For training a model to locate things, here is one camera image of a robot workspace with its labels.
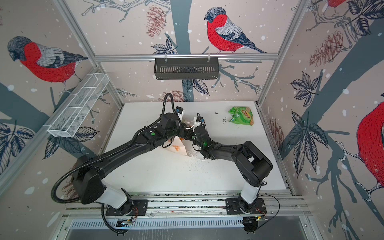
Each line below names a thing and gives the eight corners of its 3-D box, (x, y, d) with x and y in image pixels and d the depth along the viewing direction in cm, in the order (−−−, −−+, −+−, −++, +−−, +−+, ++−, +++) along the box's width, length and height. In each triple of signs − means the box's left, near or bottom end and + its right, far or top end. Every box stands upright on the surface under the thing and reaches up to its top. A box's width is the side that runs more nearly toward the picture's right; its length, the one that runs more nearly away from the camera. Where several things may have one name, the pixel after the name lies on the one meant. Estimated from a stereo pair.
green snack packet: (230, 126, 109) (233, 118, 102) (228, 113, 117) (230, 105, 110) (253, 126, 109) (257, 118, 102) (249, 113, 117) (252, 105, 110)
